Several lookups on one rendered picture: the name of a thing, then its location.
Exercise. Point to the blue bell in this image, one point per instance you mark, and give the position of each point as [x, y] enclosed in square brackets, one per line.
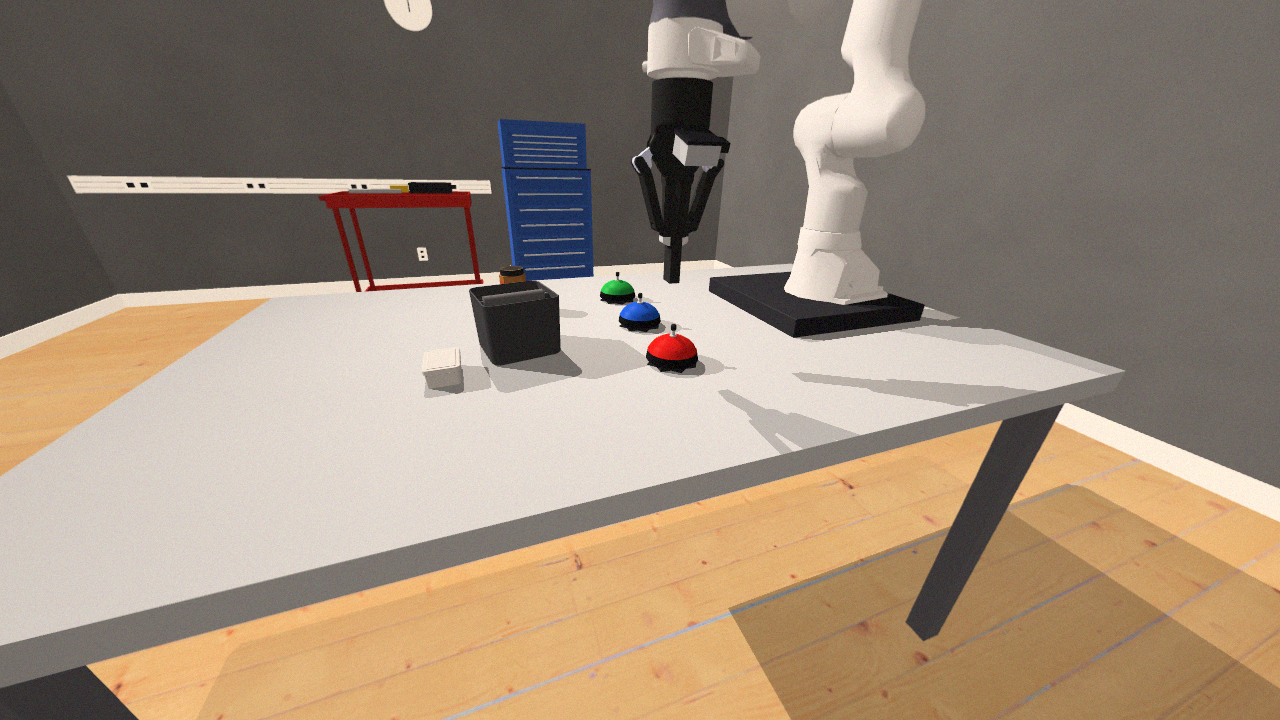
[639, 316]

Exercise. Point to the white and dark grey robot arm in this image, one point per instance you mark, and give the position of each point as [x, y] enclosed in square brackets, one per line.
[883, 115]

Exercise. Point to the green dome bell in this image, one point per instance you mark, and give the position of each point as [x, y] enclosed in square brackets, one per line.
[617, 291]

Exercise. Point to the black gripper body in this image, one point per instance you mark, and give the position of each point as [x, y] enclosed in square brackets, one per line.
[677, 102]

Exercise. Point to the red dome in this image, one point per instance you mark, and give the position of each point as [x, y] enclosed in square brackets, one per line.
[672, 352]

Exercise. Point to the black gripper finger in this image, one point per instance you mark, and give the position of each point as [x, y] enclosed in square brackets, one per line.
[688, 218]
[664, 223]

